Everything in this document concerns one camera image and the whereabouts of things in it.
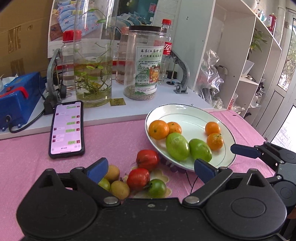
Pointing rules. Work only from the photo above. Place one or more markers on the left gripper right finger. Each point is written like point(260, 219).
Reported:
point(214, 179)

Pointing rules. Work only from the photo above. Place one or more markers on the orange mandarin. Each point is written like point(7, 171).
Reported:
point(215, 141)
point(212, 127)
point(158, 130)
point(174, 127)

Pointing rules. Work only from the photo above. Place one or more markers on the grey bracket left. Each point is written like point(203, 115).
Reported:
point(56, 89)

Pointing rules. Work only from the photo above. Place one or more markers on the cardboard box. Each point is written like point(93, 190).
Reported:
point(24, 37)

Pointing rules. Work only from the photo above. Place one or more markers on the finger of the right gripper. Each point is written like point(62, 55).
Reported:
point(267, 152)

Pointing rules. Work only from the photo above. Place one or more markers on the white shelf unit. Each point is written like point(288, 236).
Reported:
point(225, 27)

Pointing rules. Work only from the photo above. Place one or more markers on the grey bracket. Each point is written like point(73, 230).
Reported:
point(56, 89)
point(181, 87)

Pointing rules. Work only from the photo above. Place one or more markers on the glass vase with plant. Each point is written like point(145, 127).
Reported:
point(93, 52)

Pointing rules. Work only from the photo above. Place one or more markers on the smaller green mango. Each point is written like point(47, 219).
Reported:
point(200, 150)

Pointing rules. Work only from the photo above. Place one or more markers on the small green tomato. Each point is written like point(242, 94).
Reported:
point(104, 183)

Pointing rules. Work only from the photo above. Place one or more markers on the white ceramic plate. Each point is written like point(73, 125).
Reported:
point(192, 121)

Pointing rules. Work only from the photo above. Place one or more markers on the clear jar with label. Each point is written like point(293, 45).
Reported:
point(144, 54)

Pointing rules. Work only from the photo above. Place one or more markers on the blue electric device box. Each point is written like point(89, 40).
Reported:
point(19, 98)

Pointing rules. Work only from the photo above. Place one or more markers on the green tomato with stem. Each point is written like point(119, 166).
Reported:
point(156, 188)

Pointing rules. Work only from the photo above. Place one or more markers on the black smartphone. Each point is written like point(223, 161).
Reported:
point(67, 134)

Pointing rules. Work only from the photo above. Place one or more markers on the large green mango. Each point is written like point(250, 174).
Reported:
point(177, 146)

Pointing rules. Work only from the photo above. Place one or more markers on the clear bottle red cap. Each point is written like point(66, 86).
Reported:
point(71, 40)

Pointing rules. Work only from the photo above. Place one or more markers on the cola bottle red cap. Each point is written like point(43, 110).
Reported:
point(166, 24)

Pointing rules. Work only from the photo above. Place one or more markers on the potted green plant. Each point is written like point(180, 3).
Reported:
point(258, 38)

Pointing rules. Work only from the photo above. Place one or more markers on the grey bracket right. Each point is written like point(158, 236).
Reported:
point(181, 87)

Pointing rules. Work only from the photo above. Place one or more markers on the crumpled clear plastic bag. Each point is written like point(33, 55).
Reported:
point(209, 80)

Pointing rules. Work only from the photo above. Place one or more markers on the small gold card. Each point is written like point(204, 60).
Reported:
point(117, 102)

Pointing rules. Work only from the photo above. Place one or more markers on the red tomato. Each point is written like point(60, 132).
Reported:
point(147, 159)
point(138, 179)

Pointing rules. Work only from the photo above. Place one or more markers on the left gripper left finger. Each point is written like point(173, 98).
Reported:
point(87, 180)

